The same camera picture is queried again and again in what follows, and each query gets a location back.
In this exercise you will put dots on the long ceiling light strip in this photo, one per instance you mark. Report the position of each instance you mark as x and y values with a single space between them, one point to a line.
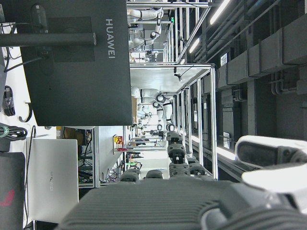
219 10

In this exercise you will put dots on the black Huawei monitor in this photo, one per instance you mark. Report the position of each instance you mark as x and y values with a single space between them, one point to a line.
72 83

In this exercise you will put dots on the short ceiling light strip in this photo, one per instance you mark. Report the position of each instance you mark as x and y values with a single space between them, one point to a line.
194 45

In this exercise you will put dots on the white humanoid robot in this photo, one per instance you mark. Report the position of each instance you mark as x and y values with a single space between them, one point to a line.
148 14

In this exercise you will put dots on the silver laptop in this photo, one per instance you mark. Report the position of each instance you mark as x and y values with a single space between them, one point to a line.
52 179

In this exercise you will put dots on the yellow red warning sign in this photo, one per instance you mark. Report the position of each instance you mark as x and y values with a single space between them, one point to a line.
118 140

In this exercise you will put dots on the grey white right robot hand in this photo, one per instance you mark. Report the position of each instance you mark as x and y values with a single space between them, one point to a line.
144 203

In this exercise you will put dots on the white background robot arms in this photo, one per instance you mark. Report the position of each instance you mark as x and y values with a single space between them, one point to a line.
148 92

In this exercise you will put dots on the aluminium frame cell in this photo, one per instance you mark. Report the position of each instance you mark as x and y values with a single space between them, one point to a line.
213 107

